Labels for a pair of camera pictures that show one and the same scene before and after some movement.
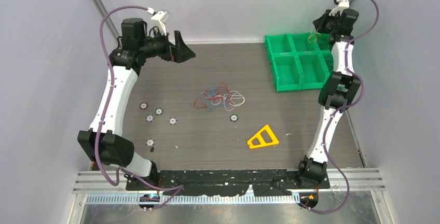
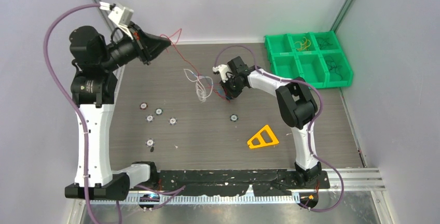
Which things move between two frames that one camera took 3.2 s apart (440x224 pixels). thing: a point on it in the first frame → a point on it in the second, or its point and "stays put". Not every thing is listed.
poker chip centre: [173, 121] stays put
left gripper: [180, 53] → [149, 47]
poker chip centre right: [234, 117] stays put
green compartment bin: [299, 61] stays put
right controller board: [310, 199] stays put
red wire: [209, 98] → [180, 30]
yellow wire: [314, 35] → [306, 42]
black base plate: [264, 182] stays put
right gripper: [318, 23] → [230, 94]
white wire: [232, 99] → [200, 89]
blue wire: [208, 96] → [212, 84]
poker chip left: [149, 118] stays put
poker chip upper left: [159, 111] stays put
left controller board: [148, 198] stays put
